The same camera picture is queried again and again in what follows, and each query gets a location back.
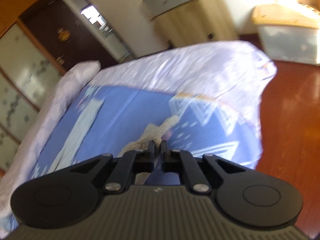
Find clear storage box yellow lid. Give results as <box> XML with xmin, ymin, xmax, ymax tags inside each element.
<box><xmin>251</xmin><ymin>3</ymin><xmax>320</xmax><ymax>67</ymax></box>

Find lilac floral quilt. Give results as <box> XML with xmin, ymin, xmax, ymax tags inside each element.
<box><xmin>0</xmin><ymin>40</ymin><xmax>278</xmax><ymax>220</ymax></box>

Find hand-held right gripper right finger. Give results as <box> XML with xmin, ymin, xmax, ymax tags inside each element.
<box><xmin>161</xmin><ymin>140</ymin><xmax>247</xmax><ymax>193</ymax></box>

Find blue printed bed sheet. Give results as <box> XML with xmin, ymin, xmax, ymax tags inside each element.
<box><xmin>7</xmin><ymin>85</ymin><xmax>263</xmax><ymax>233</ymax></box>

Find grey pants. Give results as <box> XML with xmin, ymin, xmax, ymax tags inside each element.
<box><xmin>51</xmin><ymin>100</ymin><xmax>181</xmax><ymax>187</ymax></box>

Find light wooden cabinet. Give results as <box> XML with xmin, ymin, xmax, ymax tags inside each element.
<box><xmin>153</xmin><ymin>0</ymin><xmax>238</xmax><ymax>48</ymax></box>

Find wooden wardrobe with glass doors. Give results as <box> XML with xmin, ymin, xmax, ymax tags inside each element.
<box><xmin>0</xmin><ymin>0</ymin><xmax>67</xmax><ymax>174</ymax></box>

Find dark brown door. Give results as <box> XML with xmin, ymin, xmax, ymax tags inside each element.
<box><xmin>19</xmin><ymin>0</ymin><xmax>118</xmax><ymax>68</ymax></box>

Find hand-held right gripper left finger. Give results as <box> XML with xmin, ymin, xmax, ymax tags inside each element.
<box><xmin>70</xmin><ymin>141</ymin><xmax>155</xmax><ymax>193</ymax></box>

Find gold door ornament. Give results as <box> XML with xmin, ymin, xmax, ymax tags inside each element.
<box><xmin>56</xmin><ymin>27</ymin><xmax>71</xmax><ymax>42</ymax></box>

